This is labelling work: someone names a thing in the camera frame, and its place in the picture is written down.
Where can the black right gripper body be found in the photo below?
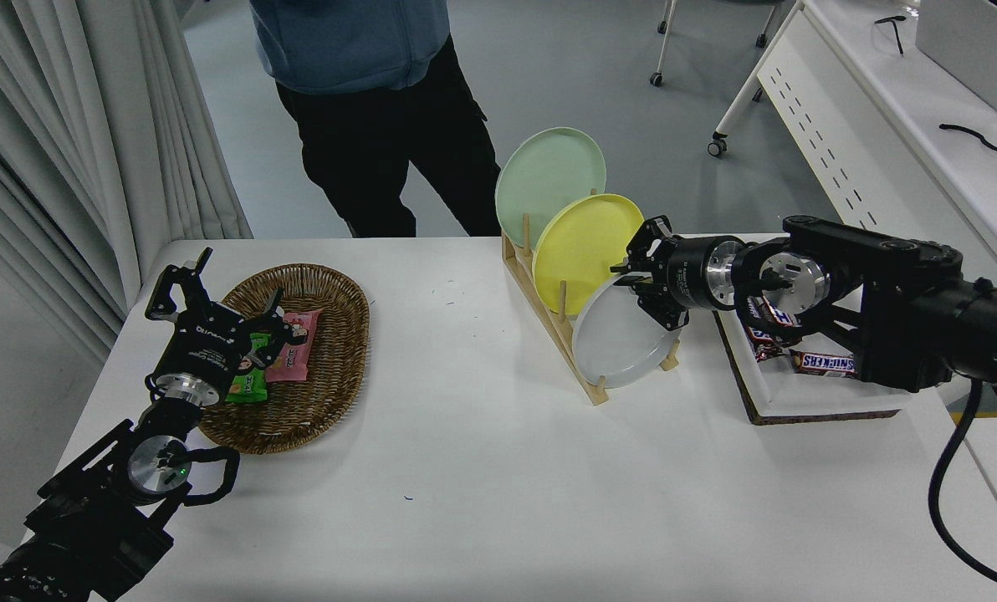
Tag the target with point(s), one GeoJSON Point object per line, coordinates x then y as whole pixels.
{"type": "Point", "coordinates": [691, 272]}

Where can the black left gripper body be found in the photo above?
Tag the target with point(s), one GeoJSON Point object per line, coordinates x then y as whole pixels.
{"type": "Point", "coordinates": [206, 343]}

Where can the white plate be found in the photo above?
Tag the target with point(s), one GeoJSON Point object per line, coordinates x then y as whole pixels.
{"type": "Point", "coordinates": [616, 347]}

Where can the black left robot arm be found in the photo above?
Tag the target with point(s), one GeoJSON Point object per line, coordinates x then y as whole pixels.
{"type": "Point", "coordinates": [89, 510]}

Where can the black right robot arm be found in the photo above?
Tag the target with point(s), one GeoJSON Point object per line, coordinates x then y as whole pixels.
{"type": "Point", "coordinates": [925, 326]}

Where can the yellow plate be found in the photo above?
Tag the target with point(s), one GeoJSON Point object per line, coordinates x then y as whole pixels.
{"type": "Point", "coordinates": [586, 247]}

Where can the wooden plate rack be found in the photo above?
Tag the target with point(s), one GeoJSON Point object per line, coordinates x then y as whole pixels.
{"type": "Point", "coordinates": [578, 378]}

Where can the pale green plate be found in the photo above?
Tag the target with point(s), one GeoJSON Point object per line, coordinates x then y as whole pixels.
{"type": "Point", "coordinates": [540, 176]}

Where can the pink snack packet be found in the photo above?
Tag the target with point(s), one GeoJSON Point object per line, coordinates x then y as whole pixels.
{"type": "Point", "coordinates": [298, 364]}

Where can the brown wicker basket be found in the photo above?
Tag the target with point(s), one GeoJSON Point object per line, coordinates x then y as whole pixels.
{"type": "Point", "coordinates": [331, 334]}

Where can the green snack packet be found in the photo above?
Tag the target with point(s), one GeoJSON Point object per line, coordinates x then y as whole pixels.
{"type": "Point", "coordinates": [247, 386]}

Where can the brown Snickers bar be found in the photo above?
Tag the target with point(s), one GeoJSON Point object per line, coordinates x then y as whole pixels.
{"type": "Point", "coordinates": [762, 344]}
{"type": "Point", "coordinates": [774, 313]}
{"type": "Point", "coordinates": [825, 364]}

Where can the white rectangular tray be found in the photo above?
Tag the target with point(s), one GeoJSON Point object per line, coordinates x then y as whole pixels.
{"type": "Point", "coordinates": [800, 393]}

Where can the white pleated curtain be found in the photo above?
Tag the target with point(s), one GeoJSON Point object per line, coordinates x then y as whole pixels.
{"type": "Point", "coordinates": [89, 125]}

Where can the white desk with perforated panel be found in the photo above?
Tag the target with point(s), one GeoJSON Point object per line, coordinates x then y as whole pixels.
{"type": "Point", "coordinates": [883, 150]}

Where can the person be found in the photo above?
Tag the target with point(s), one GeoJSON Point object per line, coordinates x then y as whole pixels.
{"type": "Point", "coordinates": [381, 125]}

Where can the black glasses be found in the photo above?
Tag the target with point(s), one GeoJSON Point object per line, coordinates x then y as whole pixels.
{"type": "Point", "coordinates": [897, 33]}

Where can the silver laptop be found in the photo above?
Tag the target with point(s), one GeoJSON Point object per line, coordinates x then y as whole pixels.
{"type": "Point", "coordinates": [967, 42]}

